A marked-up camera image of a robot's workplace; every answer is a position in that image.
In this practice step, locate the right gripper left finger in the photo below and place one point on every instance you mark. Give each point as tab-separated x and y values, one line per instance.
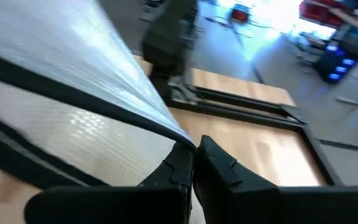
120	205

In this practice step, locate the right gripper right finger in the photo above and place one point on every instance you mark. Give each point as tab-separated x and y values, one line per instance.
259	205

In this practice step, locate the clear zip pouch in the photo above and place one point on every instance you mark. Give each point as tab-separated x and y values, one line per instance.
73	62

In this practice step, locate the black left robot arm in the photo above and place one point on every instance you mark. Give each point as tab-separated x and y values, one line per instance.
166	46

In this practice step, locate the black floor equipment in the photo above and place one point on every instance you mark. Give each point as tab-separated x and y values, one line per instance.
337	59

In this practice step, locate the blue orange floor device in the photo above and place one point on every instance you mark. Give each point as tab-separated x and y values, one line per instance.
239	14

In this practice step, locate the red storage bin rack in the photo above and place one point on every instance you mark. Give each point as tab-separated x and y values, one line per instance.
319	12

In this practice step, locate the black aluminium table frame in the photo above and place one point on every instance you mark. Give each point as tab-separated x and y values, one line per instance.
244	115

